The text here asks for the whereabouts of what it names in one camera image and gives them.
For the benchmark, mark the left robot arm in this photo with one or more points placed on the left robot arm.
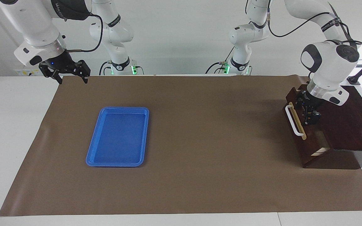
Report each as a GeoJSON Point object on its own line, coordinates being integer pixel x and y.
{"type": "Point", "coordinates": [328, 62]}

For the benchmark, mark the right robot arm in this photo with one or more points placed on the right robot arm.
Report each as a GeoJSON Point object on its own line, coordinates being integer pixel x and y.
{"type": "Point", "coordinates": [36, 25]}

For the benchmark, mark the dark wooden drawer cabinet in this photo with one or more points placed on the dark wooden drawer cabinet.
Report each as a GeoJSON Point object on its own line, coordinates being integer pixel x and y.
{"type": "Point", "coordinates": [347, 125]}

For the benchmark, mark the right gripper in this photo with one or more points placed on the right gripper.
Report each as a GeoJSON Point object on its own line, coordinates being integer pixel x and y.
{"type": "Point", "coordinates": [58, 62]}

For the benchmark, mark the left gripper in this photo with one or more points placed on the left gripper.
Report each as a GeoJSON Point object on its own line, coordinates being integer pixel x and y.
{"type": "Point", "coordinates": [315, 101]}

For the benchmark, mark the blue plastic tray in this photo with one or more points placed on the blue plastic tray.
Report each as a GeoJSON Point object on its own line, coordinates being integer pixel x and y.
{"type": "Point", "coordinates": [118, 137]}

